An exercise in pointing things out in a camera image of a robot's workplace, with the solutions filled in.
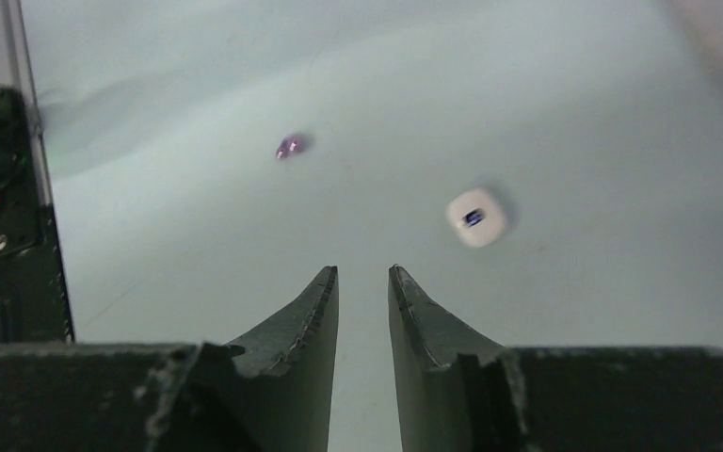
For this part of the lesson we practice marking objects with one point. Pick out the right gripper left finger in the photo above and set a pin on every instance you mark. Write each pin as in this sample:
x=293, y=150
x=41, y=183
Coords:
x=267, y=390

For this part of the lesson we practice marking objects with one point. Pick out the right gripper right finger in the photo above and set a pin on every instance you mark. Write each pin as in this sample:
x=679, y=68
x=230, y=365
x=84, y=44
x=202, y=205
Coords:
x=457, y=390

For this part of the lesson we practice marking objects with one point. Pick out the white earbud charging case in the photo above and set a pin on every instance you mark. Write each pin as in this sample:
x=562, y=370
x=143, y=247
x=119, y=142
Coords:
x=477, y=218

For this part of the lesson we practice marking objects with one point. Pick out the purple earbud one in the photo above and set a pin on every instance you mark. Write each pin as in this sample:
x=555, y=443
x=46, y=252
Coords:
x=291, y=145

